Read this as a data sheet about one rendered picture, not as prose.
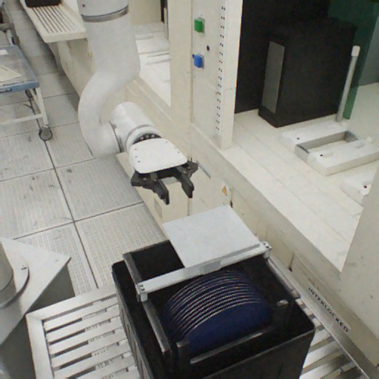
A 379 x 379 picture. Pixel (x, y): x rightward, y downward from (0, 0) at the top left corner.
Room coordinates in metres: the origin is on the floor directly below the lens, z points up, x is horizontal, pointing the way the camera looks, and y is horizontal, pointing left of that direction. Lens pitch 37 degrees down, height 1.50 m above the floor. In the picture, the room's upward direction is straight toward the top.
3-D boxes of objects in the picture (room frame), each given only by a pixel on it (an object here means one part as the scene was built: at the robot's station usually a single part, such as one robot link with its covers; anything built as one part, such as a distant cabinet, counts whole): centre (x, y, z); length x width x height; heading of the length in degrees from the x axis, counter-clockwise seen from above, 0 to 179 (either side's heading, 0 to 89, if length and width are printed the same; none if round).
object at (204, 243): (0.44, -0.03, 0.93); 0.24 x 0.20 x 0.32; 114
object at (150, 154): (0.67, 0.07, 1.06); 0.11 x 0.10 x 0.07; 24
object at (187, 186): (0.60, 0.00, 1.06); 0.07 x 0.03 x 0.03; 24
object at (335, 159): (1.03, -0.42, 0.89); 0.22 x 0.21 x 0.04; 116
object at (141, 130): (0.73, 0.09, 1.06); 0.09 x 0.03 x 0.08; 114
